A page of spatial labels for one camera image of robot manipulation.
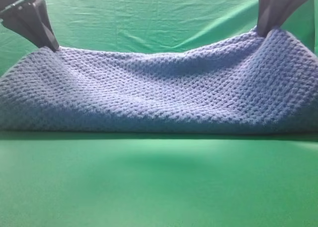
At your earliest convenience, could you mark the green backdrop cloth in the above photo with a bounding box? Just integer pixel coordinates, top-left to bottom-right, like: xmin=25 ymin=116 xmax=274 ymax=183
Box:
xmin=0 ymin=0 xmax=318 ymax=83

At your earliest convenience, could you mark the blue waffle-weave towel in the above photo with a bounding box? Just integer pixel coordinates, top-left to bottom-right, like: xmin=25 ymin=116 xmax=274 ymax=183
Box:
xmin=0 ymin=29 xmax=318 ymax=134

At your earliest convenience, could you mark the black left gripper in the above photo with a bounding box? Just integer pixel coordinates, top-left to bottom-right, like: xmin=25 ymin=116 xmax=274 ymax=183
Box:
xmin=0 ymin=0 xmax=59 ymax=51

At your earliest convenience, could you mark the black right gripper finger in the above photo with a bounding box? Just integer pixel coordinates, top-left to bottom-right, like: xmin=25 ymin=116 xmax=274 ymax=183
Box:
xmin=270 ymin=0 xmax=308 ymax=28
xmin=256 ymin=0 xmax=281 ymax=37

